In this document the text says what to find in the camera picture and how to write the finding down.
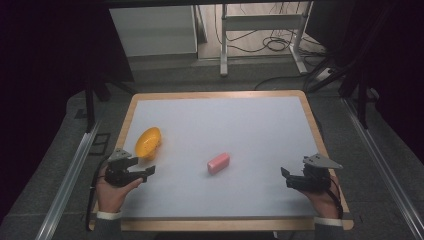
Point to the person's left hand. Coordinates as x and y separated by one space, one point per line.
111 196

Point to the white metal desk frame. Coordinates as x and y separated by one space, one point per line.
263 22

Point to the person's right hand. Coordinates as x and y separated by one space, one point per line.
325 203

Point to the black metal stand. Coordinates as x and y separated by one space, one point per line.
91 100
361 100

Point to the white table mat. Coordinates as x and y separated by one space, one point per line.
220 133

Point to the aluminium rail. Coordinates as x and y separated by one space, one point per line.
66 186
386 166

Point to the white power strip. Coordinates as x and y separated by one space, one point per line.
324 74

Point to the yellow plastic bowl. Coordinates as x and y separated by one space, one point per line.
148 142

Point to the pink soap bar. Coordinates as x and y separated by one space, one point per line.
218 163

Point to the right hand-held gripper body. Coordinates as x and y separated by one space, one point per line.
316 175

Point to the white cabinet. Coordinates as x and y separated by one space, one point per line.
156 30

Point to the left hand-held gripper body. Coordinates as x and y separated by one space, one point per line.
117 173

